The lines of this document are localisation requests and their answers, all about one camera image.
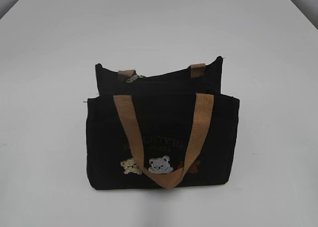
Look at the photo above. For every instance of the black canvas tote bag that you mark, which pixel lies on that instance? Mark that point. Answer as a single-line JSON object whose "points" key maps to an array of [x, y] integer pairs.
{"points": [[164, 107]]}

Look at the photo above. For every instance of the metal zipper pull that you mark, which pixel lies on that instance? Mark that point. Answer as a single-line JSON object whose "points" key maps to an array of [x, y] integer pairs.
{"points": [[134, 78]]}

